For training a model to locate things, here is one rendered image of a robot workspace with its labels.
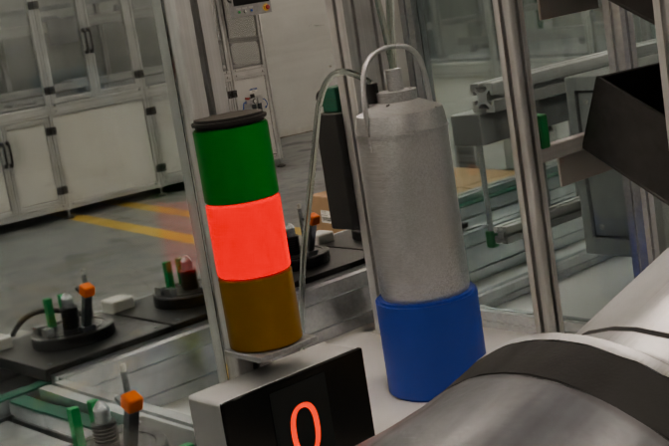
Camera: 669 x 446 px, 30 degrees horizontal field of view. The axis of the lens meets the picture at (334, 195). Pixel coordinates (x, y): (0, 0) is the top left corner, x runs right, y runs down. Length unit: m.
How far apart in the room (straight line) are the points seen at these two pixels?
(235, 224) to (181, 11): 0.14
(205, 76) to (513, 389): 0.62
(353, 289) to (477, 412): 2.08
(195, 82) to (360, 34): 1.36
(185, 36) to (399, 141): 1.00
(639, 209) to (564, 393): 1.70
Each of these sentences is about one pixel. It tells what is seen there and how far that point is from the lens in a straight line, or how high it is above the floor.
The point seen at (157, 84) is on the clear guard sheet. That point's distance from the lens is 0.83.
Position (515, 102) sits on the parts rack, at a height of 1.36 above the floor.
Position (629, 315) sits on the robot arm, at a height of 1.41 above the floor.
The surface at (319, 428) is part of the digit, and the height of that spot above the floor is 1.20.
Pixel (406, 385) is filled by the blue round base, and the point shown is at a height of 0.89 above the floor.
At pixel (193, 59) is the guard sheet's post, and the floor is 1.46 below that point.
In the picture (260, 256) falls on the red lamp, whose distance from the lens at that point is 0.81.
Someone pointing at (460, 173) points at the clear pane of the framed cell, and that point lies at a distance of 2.18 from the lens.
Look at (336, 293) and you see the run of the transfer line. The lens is 2.29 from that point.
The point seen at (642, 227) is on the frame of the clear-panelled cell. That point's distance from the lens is 1.94.
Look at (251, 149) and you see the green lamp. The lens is 0.80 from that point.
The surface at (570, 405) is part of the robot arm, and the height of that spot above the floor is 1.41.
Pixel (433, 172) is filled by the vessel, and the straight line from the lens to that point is 1.82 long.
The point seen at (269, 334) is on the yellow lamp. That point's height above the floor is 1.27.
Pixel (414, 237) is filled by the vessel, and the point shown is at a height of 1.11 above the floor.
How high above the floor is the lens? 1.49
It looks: 10 degrees down
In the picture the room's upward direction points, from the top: 9 degrees counter-clockwise
